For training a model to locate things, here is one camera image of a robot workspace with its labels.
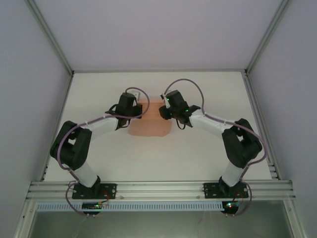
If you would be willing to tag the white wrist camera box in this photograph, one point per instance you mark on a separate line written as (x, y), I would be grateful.
(135, 93)
(162, 95)

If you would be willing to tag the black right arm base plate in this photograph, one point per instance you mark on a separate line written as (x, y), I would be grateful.
(210, 191)

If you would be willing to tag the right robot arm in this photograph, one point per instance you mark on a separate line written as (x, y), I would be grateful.
(242, 146)

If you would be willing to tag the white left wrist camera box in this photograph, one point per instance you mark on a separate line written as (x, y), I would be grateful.
(135, 93)

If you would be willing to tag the brown paper box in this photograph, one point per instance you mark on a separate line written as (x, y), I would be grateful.
(148, 126)

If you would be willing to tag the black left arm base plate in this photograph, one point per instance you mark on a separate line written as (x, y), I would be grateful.
(110, 191)

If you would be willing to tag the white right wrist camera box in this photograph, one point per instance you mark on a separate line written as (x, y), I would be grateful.
(162, 95)

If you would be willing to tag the aluminium frame corner post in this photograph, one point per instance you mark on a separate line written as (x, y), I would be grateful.
(49, 37)
(267, 37)

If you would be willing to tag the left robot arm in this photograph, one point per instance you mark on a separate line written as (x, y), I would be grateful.
(74, 146)

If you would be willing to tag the aluminium mounting rail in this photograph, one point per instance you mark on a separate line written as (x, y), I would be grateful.
(158, 188)

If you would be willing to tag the aluminium table side rail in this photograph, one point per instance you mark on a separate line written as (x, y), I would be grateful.
(260, 124)
(58, 124)

